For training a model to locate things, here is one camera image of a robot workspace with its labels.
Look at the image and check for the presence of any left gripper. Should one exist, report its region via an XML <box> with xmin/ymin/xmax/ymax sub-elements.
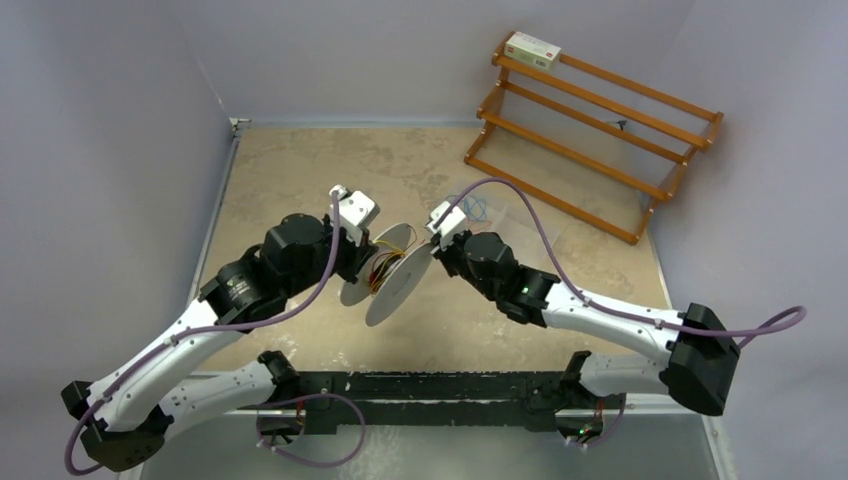
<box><xmin>284</xmin><ymin>212</ymin><xmax>378</xmax><ymax>299</ymax></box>

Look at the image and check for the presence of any white perforated cable spool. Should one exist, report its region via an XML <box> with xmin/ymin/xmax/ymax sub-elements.
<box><xmin>339</xmin><ymin>223</ymin><xmax>433</xmax><ymax>327</ymax></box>

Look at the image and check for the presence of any clear plastic divided tray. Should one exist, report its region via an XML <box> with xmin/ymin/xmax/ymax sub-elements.
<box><xmin>431</xmin><ymin>181</ymin><xmax>561</xmax><ymax>271</ymax></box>

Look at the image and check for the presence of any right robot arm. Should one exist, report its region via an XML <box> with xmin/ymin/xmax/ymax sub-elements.
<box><xmin>431</xmin><ymin>231</ymin><xmax>741</xmax><ymax>416</ymax></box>

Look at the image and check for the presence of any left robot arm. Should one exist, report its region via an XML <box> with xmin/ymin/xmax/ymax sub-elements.
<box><xmin>61</xmin><ymin>208</ymin><xmax>373</xmax><ymax>472</ymax></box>

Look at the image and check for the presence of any wooden shelf rack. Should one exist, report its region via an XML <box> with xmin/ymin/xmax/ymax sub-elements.
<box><xmin>463</xmin><ymin>31</ymin><xmax>724</xmax><ymax>245</ymax></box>

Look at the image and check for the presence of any white green box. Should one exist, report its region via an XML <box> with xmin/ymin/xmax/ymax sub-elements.
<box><xmin>504</xmin><ymin>31</ymin><xmax>561</xmax><ymax>72</ymax></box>

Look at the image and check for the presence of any red cable on spool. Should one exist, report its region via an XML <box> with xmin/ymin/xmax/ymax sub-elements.
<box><xmin>369</xmin><ymin>254</ymin><xmax>399</xmax><ymax>293</ymax></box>

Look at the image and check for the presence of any black cable on spool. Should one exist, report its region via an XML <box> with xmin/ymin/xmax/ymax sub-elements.
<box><xmin>369</xmin><ymin>245</ymin><xmax>409</xmax><ymax>293</ymax></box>

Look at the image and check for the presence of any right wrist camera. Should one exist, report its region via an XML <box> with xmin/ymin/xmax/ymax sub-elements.
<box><xmin>425</xmin><ymin>201</ymin><xmax>470</xmax><ymax>250</ymax></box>

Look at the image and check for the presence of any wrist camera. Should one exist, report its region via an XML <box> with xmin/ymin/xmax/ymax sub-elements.
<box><xmin>328</xmin><ymin>184</ymin><xmax>380</xmax><ymax>246</ymax></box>
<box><xmin>425</xmin><ymin>201</ymin><xmax>470</xmax><ymax>250</ymax></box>

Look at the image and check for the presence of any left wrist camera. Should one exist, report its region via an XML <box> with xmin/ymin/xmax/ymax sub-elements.
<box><xmin>328</xmin><ymin>184</ymin><xmax>380</xmax><ymax>246</ymax></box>

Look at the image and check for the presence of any blue cable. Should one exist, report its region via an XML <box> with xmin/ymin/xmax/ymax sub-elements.
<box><xmin>450</xmin><ymin>193</ymin><xmax>495</xmax><ymax>223</ymax></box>

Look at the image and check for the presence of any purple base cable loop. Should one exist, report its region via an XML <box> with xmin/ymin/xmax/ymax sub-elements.
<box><xmin>254</xmin><ymin>388</ymin><xmax>370</xmax><ymax>469</ymax></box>

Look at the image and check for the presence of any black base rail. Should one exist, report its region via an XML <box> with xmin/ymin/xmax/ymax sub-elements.
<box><xmin>263</xmin><ymin>371</ymin><xmax>625</xmax><ymax>435</ymax></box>

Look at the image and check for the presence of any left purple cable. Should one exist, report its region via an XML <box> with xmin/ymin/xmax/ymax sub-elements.
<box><xmin>63</xmin><ymin>192</ymin><xmax>342</xmax><ymax>477</ymax></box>

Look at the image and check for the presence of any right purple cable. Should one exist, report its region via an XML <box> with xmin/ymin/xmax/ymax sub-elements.
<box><xmin>437</xmin><ymin>176</ymin><xmax>808</xmax><ymax>349</ymax></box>

